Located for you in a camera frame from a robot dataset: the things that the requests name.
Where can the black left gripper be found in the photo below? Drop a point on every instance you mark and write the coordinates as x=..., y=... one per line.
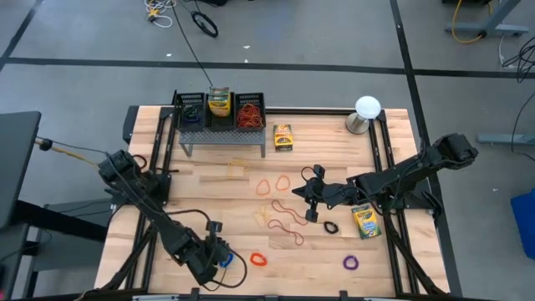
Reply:
x=205, y=259

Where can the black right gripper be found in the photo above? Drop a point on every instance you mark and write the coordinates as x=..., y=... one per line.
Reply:
x=328, y=194

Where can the black slotted plastic bin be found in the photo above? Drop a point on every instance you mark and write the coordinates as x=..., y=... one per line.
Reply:
x=190, y=98
x=219, y=124
x=251, y=98

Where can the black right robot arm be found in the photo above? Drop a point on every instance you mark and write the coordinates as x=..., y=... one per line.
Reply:
x=397, y=180

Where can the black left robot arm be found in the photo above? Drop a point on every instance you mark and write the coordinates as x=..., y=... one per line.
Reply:
x=163, y=226

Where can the dark grey desk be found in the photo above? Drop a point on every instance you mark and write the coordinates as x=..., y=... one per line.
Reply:
x=16, y=159

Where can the silver aluminium bar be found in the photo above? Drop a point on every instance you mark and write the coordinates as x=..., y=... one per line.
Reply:
x=154, y=298
x=386, y=299

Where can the grey perforated metal shelf riser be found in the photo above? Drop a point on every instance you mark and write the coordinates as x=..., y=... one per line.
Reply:
x=225, y=137

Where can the grey metal floor bar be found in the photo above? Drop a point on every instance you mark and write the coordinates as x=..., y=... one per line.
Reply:
x=505, y=139

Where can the yellow rod with black knob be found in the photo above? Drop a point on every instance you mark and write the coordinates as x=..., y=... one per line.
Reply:
x=45, y=144

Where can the blue plastic bin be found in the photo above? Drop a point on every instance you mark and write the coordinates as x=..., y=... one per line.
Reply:
x=524, y=226

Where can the grey metal table base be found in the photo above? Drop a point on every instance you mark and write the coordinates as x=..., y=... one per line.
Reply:
x=485, y=29

